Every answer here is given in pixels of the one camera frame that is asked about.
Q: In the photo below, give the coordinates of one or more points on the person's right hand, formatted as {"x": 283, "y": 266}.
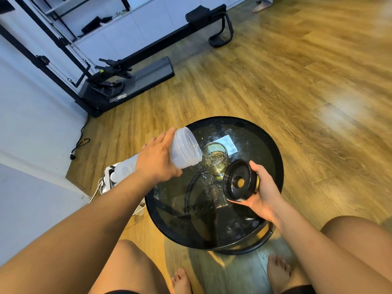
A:
{"x": 268, "y": 195}

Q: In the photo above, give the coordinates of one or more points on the person's right leg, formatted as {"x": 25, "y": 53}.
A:
{"x": 361, "y": 241}

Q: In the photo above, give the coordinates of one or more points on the clear footed glass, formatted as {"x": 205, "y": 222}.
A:
{"x": 216, "y": 163}

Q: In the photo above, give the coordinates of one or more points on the white box with headset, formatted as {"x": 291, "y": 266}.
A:
{"x": 106, "y": 180}

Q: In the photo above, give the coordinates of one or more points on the round black glass side table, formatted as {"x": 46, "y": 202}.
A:
{"x": 196, "y": 220}

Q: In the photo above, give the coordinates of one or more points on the black pouch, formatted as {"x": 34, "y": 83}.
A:
{"x": 92, "y": 25}

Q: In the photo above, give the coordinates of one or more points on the person's right forearm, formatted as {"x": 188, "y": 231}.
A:
{"x": 321, "y": 254}

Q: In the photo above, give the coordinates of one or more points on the black rowing machine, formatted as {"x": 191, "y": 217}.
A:
{"x": 147, "y": 74}

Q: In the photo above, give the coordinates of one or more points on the person's leg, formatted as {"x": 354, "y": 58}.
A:
{"x": 361, "y": 241}
{"x": 131, "y": 269}

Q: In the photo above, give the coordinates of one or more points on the black shorts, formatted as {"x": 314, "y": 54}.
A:
{"x": 301, "y": 290}

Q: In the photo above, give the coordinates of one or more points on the person's left hand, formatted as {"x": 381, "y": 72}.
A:
{"x": 157, "y": 163}

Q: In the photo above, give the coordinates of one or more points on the white shaker bottle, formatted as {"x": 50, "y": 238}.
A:
{"x": 186, "y": 148}

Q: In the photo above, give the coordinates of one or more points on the black wall screen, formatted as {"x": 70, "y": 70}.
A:
{"x": 6, "y": 4}

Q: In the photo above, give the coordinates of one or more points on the person's left forearm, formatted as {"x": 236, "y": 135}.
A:
{"x": 76, "y": 235}

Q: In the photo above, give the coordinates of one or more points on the person's left leg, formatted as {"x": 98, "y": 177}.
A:
{"x": 131, "y": 269}

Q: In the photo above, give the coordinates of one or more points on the black gold shaker lid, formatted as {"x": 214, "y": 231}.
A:
{"x": 232, "y": 177}

